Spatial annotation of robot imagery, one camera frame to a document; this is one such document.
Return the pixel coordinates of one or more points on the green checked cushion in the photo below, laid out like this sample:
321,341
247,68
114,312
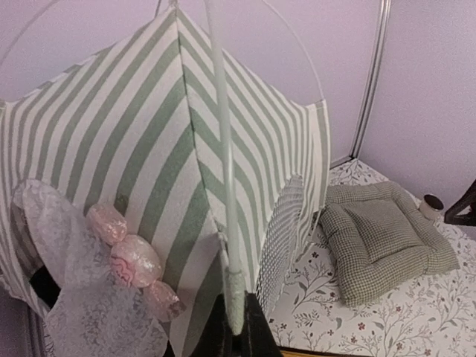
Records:
379,240

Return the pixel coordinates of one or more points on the yellow double bowl holder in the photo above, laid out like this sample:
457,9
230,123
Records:
298,353

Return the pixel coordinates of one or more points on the right aluminium frame post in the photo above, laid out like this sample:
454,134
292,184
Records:
372,79

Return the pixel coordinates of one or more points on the white and brown cup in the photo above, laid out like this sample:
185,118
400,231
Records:
431,207

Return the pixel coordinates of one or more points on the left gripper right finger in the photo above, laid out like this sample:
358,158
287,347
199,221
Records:
256,339

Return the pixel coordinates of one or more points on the green striped pet tent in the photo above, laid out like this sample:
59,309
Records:
130,167

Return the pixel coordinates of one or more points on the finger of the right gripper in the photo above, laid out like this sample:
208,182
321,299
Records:
463,211

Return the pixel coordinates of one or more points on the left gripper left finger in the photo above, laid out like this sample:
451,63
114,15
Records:
216,338

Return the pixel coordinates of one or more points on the floral patterned table mat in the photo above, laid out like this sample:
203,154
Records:
426,316

